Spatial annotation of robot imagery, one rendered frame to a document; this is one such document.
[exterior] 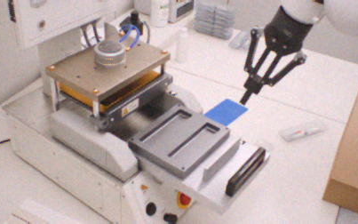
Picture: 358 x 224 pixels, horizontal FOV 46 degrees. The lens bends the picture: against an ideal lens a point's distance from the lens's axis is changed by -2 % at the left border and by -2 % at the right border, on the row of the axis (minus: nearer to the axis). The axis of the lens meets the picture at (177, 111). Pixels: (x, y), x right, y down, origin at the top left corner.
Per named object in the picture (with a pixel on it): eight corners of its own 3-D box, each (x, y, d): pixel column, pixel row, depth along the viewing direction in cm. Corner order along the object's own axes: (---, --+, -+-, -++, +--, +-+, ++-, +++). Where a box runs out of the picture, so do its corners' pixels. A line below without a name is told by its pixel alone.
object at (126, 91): (59, 93, 112) (56, 61, 106) (117, 62, 126) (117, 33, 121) (107, 121, 104) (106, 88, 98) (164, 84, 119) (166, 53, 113)
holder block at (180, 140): (127, 148, 104) (127, 139, 103) (177, 110, 117) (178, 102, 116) (183, 180, 97) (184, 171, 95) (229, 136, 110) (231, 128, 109)
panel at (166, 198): (152, 244, 108) (129, 181, 101) (217, 179, 128) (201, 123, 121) (158, 245, 106) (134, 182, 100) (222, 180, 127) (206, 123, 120)
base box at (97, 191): (12, 154, 131) (3, 108, 121) (99, 101, 156) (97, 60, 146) (147, 250, 107) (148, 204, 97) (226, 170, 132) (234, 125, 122)
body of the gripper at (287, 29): (274, 8, 81) (251, 47, 86) (313, 32, 80) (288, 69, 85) (282, -3, 86) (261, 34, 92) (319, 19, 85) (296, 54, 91)
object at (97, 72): (33, 89, 112) (26, 44, 105) (114, 48, 133) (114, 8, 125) (99, 128, 101) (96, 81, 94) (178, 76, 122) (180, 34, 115)
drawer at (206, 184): (119, 157, 106) (119, 133, 102) (173, 117, 121) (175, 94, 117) (221, 219, 93) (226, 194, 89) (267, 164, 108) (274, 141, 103)
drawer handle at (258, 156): (224, 193, 94) (226, 180, 92) (257, 157, 104) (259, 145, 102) (232, 197, 93) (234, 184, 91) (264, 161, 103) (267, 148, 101)
